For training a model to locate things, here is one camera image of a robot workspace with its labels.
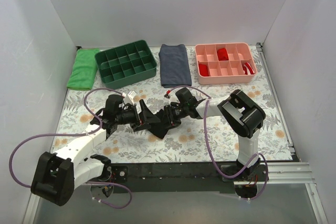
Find rolled red underwear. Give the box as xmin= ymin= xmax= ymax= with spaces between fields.
xmin=198 ymin=63 xmax=209 ymax=77
xmin=217 ymin=48 xmax=229 ymax=61

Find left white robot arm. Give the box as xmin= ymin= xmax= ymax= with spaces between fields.
xmin=30 ymin=94 xmax=160 ymax=206

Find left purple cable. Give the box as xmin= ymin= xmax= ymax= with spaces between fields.
xmin=8 ymin=87 xmax=133 ymax=209

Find red white striped underwear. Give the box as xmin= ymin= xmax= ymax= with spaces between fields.
xmin=242 ymin=62 xmax=256 ymax=76

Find folded green towel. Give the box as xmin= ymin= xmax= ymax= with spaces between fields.
xmin=67 ymin=48 xmax=100 ymax=91

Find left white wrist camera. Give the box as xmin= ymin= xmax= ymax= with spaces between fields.
xmin=122 ymin=91 xmax=137 ymax=105

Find black underwear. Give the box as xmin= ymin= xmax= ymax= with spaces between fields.
xmin=148 ymin=109 xmax=181 ymax=139

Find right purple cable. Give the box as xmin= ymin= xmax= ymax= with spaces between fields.
xmin=164 ymin=86 xmax=269 ymax=200

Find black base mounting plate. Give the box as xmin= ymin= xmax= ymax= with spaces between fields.
xmin=86 ymin=161 xmax=271 ymax=196

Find pink divided organizer tray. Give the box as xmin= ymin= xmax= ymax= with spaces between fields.
xmin=195 ymin=42 xmax=258 ymax=85

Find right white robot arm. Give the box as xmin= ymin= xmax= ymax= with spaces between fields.
xmin=151 ymin=86 xmax=266 ymax=181

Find rolled red underwear left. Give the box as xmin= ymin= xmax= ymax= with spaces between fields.
xmin=198 ymin=63 xmax=209 ymax=77

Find purple cable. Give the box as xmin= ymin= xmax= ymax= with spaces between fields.
xmin=8 ymin=87 xmax=133 ymax=209
xmin=164 ymin=86 xmax=269 ymax=200

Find rolled red underwear top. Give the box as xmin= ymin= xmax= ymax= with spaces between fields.
xmin=217 ymin=48 xmax=229 ymax=61

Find folded grey-blue towel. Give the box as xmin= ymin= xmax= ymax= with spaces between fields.
xmin=159 ymin=44 xmax=192 ymax=88

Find floral patterned table mat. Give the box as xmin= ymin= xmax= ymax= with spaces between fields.
xmin=50 ymin=45 xmax=292 ymax=163

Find green divided organizer tray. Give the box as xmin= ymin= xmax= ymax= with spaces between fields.
xmin=94 ymin=40 xmax=157 ymax=89

